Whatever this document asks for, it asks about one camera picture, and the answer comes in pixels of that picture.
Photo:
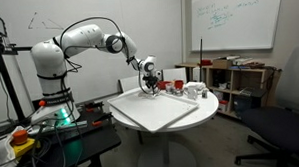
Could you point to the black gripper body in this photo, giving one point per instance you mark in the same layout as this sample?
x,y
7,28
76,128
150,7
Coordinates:
x,y
150,80

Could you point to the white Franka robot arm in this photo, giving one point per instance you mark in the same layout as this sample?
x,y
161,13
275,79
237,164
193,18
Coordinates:
x,y
48,60

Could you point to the white rectangular tray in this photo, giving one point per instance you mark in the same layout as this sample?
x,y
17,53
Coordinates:
x,y
153,111

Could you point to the small metal jar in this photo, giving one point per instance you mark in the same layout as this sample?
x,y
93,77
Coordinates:
x,y
169,89

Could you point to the white chair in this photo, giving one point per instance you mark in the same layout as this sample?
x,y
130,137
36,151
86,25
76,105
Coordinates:
x,y
176,75
129,84

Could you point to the round metal tin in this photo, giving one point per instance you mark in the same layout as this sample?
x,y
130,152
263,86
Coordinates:
x,y
179,92

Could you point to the clear glass cup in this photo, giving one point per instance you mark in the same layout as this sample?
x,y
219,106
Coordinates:
x,y
191,92

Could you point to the white folded cloth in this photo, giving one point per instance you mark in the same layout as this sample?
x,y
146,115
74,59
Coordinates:
x,y
196,85

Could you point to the small black white object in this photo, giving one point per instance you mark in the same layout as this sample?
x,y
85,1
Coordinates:
x,y
204,93

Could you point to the thin black pole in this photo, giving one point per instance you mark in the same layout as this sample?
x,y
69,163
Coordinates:
x,y
201,58

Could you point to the round white table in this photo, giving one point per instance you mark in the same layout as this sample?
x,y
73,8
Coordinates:
x,y
207,108

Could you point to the black orange clamp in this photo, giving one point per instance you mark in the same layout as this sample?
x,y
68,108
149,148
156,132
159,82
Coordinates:
x,y
97,123
92,106

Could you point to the red container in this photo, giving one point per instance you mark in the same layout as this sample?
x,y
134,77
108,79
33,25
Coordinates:
x,y
206,62

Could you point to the red white box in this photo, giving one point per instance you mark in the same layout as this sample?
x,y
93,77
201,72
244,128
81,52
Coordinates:
x,y
223,106

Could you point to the brown cardboard box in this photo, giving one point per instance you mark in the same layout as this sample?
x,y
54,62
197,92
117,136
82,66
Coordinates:
x,y
221,63

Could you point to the black robot table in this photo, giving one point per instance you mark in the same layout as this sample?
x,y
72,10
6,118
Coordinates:
x,y
91,142

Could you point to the wooden shelf unit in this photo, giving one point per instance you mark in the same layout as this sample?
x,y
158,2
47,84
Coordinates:
x,y
236,78

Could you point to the black storage bin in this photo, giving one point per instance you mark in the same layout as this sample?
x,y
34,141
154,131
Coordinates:
x,y
242,105

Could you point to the stack of books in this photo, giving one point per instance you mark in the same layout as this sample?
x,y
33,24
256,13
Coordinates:
x,y
247,61

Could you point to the black flat device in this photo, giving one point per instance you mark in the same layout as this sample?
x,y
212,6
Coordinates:
x,y
253,92

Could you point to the orange knob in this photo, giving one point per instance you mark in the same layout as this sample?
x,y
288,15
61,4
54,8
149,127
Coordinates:
x,y
42,103

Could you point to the grey back black office chair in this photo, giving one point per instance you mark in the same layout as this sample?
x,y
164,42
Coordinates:
x,y
277,125

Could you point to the red button yellow box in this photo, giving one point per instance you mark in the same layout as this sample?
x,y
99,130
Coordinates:
x,y
20,138

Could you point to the black equipment stand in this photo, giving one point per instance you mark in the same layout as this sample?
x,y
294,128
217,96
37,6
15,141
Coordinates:
x,y
7,85

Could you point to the white rag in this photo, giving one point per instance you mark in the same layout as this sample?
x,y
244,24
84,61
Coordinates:
x,y
2,155

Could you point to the wall whiteboard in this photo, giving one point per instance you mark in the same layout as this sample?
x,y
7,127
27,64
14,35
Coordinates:
x,y
234,27

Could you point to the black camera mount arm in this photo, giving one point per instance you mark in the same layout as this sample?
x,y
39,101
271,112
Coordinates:
x,y
21,49

